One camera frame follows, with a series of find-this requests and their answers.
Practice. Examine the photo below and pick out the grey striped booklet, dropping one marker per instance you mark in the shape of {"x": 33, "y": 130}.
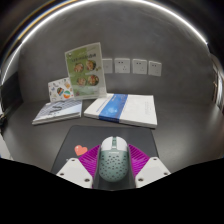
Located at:
{"x": 58, "y": 111}

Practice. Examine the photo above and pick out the green menu sign stand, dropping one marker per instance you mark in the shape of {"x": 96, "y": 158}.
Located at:
{"x": 85, "y": 71}

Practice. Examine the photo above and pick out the white wall socket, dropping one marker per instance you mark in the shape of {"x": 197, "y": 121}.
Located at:
{"x": 155, "y": 68}
{"x": 108, "y": 65}
{"x": 122, "y": 65}
{"x": 139, "y": 66}

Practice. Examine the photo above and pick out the small colourful printed card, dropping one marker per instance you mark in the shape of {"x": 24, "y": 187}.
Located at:
{"x": 60, "y": 90}

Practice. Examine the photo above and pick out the green and white computer mouse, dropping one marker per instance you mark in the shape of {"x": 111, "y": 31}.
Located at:
{"x": 113, "y": 160}

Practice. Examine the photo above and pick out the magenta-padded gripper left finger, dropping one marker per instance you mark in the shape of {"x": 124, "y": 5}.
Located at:
{"x": 73, "y": 170}

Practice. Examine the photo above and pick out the white ceiling light strip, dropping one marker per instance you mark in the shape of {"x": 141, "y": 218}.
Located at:
{"x": 113, "y": 2}

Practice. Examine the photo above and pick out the dark framed glass door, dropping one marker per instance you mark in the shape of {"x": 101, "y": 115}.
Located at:
{"x": 218, "y": 83}

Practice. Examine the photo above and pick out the dark grey printed mouse pad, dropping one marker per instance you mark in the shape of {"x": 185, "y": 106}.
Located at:
{"x": 90, "y": 135}

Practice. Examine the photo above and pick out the white book with blue band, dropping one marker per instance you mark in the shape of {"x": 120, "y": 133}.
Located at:
{"x": 133, "y": 108}

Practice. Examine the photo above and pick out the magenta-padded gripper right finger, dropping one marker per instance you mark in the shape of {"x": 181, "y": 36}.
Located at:
{"x": 153, "y": 170}

